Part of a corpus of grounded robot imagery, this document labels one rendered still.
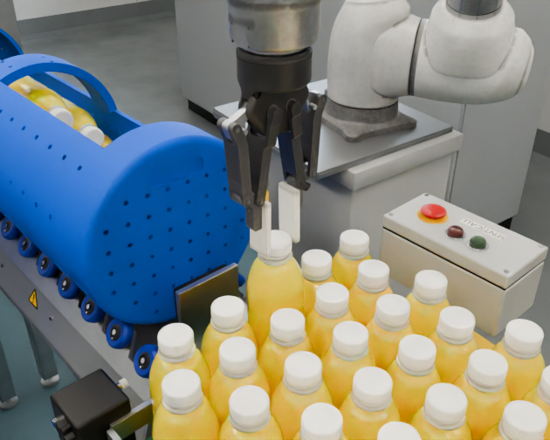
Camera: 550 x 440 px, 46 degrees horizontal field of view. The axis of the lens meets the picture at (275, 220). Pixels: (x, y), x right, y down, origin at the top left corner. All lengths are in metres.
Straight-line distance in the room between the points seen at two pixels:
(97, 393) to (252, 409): 0.24
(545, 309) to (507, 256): 1.80
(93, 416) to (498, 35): 0.93
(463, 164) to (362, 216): 1.26
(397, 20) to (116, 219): 0.73
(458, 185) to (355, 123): 1.28
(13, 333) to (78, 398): 1.74
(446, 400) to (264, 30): 0.39
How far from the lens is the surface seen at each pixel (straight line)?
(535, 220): 3.23
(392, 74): 1.32
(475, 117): 2.51
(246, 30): 0.61
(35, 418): 2.22
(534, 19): 2.61
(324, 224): 1.40
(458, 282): 0.89
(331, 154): 1.29
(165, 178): 0.85
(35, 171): 0.94
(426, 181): 1.45
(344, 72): 1.34
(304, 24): 0.61
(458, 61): 1.28
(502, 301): 0.87
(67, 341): 1.09
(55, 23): 6.17
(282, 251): 0.74
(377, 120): 1.37
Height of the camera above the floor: 1.58
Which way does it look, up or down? 32 degrees down
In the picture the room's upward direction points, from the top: straight up
